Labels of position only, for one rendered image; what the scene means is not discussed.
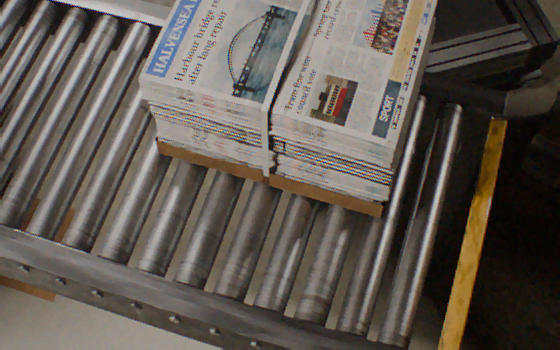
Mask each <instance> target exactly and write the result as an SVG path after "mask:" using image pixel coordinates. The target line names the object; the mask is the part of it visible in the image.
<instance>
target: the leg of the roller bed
mask: <svg viewBox="0 0 560 350"><path fill-rule="evenodd" d="M483 150H484V149H483V148H480V147H476V146H472V145H469V144H466V143H462V142H459V144H458V148H457V152H456V156H455V159H454V164H453V168H452V176H451V180H450V184H449V189H448V193H447V196H446V200H445V204H444V209H443V213H442V217H441V221H440V225H439V230H438V233H437V237H436V241H435V245H434V250H433V254H432V258H431V262H430V265H429V270H428V274H429V272H430V269H431V267H432V265H433V263H434V262H435V260H436V258H437V255H438V253H439V251H440V249H441V247H442V243H443V240H444V238H445V236H446V234H447V232H448V230H449V228H450V226H451V224H452V222H453V220H454V218H455V216H456V214H457V211H458V209H459V207H460V205H461V203H462V201H463V199H464V196H465V194H466V192H467V191H468V187H469V185H470V182H471V180H472V178H473V176H474V174H475V172H476V170H477V167H478V165H479V163H480V161H481V158H482V154H483ZM428 274H427V276H429V275H428Z"/></svg>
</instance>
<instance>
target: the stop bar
mask: <svg viewBox="0 0 560 350"><path fill-rule="evenodd" d="M507 123H508V121H506V120H504V119H500V118H496V117H491V118H490V120H489V124H488V128H487V132H486V136H485V141H484V150H483V154H482V158H481V163H480V167H479V172H478V176H477V181H476V185H475V190H474V193H473V198H472V203H471V207H470V212H469V216H468V221H467V224H466V229H465V234H464V238H463V243H462V247H461V252H460V255H459V260H458V264H457V269H456V274H455V278H454V282H453V286H452V291H451V295H450V300H449V304H448V308H447V313H446V317H445V322H444V325H443V330H442V334H441V339H440V343H439V347H438V350H459V349H460V346H461V343H462V339H463V334H464V330H465V325H467V324H468V318H467V315H468V311H469V307H470V302H471V297H472V292H473V288H474V283H475V278H476V273H477V269H478V265H479V260H480V255H481V250H482V245H483V241H484V236H485V232H486V227H487V222H488V217H489V213H490V208H491V203H492V198H493V194H494V189H495V185H496V180H497V175H498V165H499V160H500V158H501V157H502V155H503V152H502V147H503V142H504V137H505V132H506V128H507Z"/></svg>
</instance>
